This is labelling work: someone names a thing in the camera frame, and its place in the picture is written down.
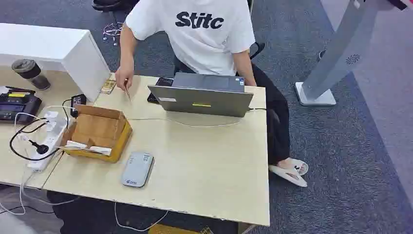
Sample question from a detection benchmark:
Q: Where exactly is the person's right hand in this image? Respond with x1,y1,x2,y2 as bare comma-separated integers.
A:
115,65,135,92

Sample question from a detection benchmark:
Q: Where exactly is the printed card stack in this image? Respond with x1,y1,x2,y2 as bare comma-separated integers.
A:
99,78,117,95

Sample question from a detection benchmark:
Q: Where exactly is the black phone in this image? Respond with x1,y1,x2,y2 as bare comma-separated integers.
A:
147,77,174,105

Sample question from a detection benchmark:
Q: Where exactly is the black power adapter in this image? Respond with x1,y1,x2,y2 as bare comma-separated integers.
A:
70,94,87,119

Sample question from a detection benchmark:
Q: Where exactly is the wooden card box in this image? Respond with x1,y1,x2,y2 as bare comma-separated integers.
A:
60,104,133,164

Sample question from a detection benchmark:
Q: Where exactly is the white card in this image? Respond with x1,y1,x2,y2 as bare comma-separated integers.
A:
64,140,88,150
88,146,113,156

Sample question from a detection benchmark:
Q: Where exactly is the white cabinet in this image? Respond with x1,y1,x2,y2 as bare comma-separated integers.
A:
0,22,112,103

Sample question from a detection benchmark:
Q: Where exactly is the grey laptop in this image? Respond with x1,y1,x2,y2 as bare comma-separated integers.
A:
148,72,255,118

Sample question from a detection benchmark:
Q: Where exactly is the person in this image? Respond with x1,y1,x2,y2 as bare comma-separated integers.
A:
114,0,309,189

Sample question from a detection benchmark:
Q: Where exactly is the dark lidded cup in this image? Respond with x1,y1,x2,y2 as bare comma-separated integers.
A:
11,58,52,91

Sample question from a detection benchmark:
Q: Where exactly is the white power strip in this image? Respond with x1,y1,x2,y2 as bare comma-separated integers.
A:
26,111,69,172

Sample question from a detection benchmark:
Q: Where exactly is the grey card reader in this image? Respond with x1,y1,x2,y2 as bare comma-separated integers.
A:
121,152,155,189

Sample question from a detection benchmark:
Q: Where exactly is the black desktop device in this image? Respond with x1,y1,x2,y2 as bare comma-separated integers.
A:
0,86,43,125

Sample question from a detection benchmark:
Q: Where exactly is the black plug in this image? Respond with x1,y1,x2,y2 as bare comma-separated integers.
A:
28,139,50,156

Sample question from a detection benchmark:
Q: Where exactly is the black office chair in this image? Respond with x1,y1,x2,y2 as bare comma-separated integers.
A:
247,41,266,61

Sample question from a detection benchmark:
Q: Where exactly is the yellow box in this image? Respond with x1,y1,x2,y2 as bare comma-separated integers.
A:
147,223,214,234

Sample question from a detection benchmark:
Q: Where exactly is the white slipper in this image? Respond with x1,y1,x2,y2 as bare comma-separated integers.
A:
268,157,310,189

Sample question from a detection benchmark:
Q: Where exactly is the grey floor stand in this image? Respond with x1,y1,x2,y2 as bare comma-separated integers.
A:
294,0,390,107

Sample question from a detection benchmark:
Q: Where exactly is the black cable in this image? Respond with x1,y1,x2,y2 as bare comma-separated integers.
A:
9,98,78,162

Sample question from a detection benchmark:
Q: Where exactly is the white looped cable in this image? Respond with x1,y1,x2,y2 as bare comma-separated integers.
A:
113,201,169,233

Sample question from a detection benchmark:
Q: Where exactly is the white hanging cable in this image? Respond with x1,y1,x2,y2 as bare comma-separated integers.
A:
0,170,82,216

